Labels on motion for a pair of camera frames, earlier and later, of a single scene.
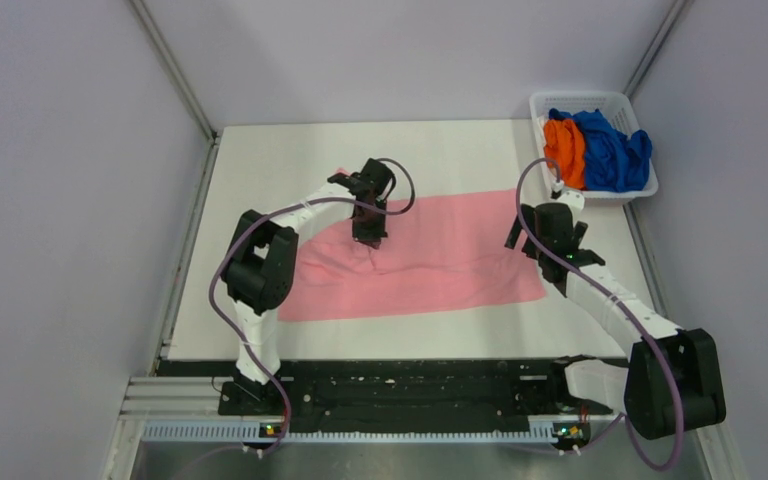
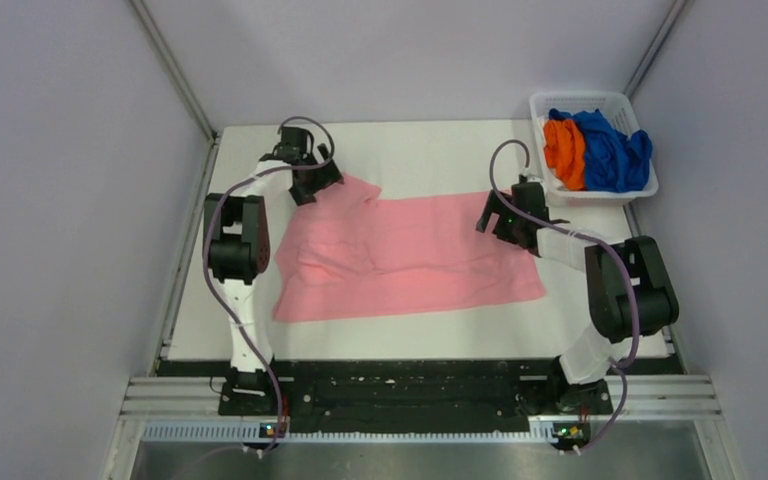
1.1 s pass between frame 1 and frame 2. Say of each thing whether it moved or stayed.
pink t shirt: stayed
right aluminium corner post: stayed
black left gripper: moved
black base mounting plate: stayed
